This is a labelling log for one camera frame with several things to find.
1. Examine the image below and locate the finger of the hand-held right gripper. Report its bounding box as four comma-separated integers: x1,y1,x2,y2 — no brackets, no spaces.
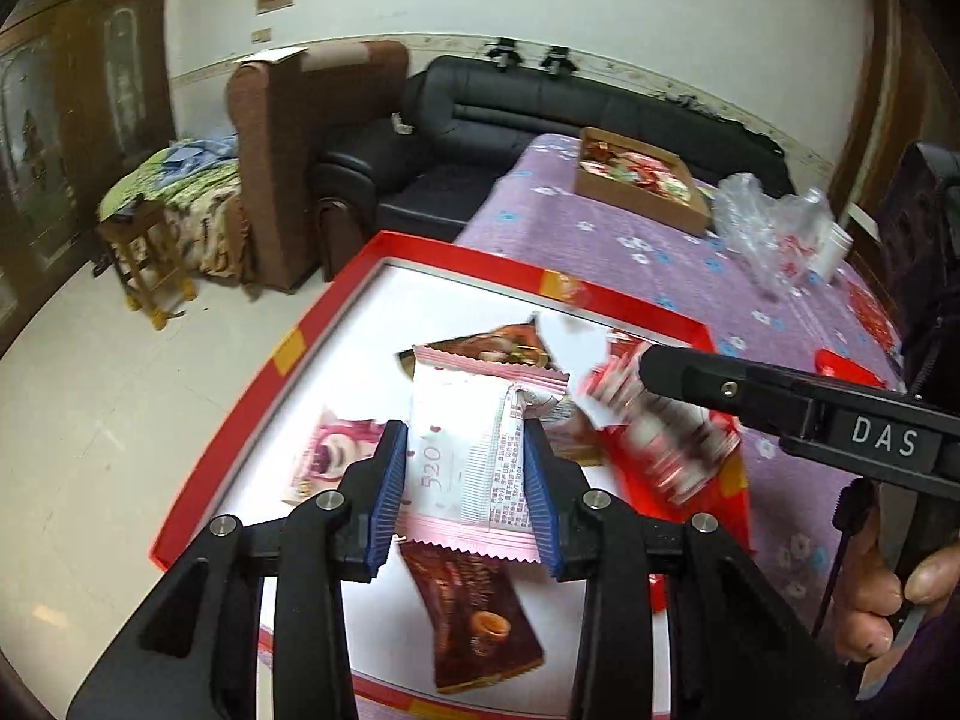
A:
637,343,820,437

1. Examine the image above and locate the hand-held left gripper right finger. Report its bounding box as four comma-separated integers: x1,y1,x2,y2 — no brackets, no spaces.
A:
521,416,856,720

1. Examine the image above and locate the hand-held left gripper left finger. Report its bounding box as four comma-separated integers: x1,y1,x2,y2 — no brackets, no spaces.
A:
66,420,410,720

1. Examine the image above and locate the pink white snack packet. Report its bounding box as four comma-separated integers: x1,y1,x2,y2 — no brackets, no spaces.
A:
396,345,572,563

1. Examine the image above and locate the red white snack packet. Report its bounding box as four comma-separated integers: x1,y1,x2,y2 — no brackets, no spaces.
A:
577,330,743,507

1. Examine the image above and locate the red rimmed white tray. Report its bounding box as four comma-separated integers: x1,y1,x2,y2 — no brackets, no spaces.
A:
150,231,751,720

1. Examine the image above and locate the person's right hand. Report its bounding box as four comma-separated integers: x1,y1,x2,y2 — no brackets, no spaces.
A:
831,481,960,662

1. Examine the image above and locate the pink bear print packet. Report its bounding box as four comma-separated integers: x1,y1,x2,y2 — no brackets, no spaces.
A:
281,409,383,507

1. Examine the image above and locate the bright red flat packet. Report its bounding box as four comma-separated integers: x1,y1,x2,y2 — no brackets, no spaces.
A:
814,349,893,389

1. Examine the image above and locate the red patterned packet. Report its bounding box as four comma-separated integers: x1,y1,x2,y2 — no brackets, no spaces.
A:
844,285,901,350

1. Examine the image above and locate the dark brown snack packet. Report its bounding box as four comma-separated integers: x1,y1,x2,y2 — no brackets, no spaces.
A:
397,540,545,695

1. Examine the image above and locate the clear plastic bag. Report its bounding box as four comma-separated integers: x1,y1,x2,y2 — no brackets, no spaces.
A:
711,172,833,301

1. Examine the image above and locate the brown cake print snack packet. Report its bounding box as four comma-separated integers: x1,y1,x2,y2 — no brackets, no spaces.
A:
457,319,560,372

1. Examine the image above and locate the white plastic jar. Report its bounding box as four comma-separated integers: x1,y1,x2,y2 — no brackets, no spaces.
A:
810,221,854,282

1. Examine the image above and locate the purple floral tablecloth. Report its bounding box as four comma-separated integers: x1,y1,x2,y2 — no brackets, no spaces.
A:
454,133,905,616

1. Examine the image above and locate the cardboard box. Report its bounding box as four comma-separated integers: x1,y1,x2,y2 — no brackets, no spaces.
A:
574,127,712,237

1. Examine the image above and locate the pile of assorted snack packets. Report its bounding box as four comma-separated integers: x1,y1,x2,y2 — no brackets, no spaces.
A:
585,142,695,203

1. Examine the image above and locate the wooden stool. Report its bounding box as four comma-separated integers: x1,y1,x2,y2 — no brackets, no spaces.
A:
97,199,197,331

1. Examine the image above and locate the black leather sofa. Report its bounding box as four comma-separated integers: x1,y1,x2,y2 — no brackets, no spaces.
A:
311,55,796,282

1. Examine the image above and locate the brown armchair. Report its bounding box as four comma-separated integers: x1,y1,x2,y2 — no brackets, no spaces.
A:
227,41,410,293

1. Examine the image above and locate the floral bed blanket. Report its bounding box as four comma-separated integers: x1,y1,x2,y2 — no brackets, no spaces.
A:
100,133,252,278

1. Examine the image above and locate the wooden wardrobe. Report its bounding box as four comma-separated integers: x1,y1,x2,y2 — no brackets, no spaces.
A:
0,0,177,350

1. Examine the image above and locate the wooden door frame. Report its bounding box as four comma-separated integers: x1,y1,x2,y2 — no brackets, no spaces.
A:
862,0,960,241

